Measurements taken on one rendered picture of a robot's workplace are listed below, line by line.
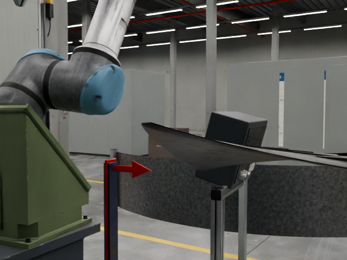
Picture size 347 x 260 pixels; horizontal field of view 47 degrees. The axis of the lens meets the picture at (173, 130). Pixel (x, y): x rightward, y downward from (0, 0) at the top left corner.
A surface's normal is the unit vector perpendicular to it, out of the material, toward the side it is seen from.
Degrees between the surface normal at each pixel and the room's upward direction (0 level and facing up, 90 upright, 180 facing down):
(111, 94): 103
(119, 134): 90
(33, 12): 90
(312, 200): 90
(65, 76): 69
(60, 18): 90
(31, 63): 46
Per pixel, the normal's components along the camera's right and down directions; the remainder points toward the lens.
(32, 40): 0.91, 0.02
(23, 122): -0.40, 0.05
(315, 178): -0.05, 0.05
